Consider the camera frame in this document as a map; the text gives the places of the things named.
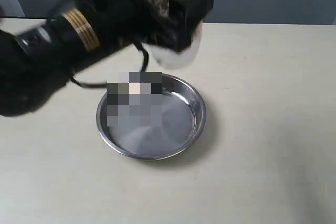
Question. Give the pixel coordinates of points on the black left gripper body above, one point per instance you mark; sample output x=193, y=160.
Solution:
x=102, y=22

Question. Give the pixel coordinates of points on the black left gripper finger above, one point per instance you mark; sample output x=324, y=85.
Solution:
x=191, y=12
x=175, y=37

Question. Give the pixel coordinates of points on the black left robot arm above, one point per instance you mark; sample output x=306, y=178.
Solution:
x=38, y=62

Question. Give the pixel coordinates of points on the round metal plate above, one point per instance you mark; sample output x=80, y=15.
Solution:
x=150, y=115

